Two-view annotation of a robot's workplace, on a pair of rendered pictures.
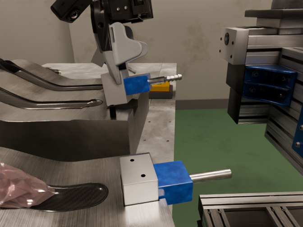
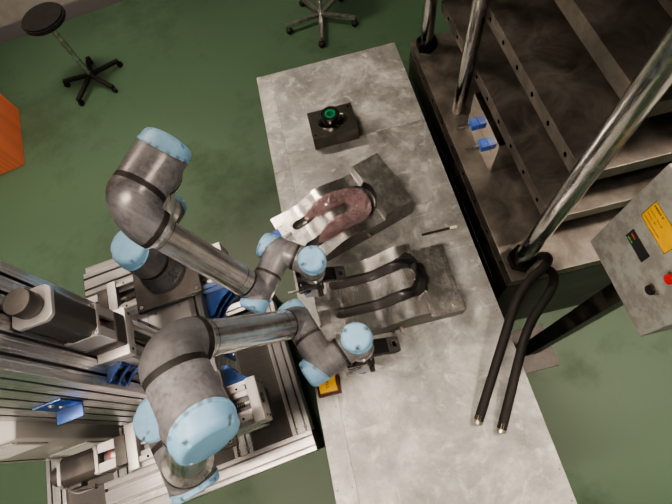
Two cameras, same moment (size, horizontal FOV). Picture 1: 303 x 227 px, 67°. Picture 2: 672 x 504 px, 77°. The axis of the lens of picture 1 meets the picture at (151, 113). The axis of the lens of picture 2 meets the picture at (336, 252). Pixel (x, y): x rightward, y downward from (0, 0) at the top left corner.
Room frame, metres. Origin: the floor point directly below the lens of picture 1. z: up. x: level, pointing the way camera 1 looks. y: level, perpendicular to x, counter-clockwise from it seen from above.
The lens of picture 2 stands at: (0.92, 0.11, 2.31)
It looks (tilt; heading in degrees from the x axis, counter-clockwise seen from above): 66 degrees down; 176
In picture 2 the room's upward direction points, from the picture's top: 16 degrees counter-clockwise
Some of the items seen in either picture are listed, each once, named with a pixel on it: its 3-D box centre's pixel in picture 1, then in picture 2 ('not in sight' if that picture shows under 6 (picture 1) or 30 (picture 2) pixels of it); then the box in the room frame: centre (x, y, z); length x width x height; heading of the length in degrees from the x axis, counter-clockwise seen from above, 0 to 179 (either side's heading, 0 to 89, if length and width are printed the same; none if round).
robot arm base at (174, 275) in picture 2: not in sight; (156, 267); (0.19, -0.42, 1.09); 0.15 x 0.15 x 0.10
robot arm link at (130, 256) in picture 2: not in sight; (138, 251); (0.19, -0.42, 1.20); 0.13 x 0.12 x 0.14; 140
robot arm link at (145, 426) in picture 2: not in sight; (165, 419); (0.70, -0.42, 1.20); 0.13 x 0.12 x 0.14; 15
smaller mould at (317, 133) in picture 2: not in sight; (333, 126); (-0.33, 0.34, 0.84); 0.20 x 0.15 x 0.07; 83
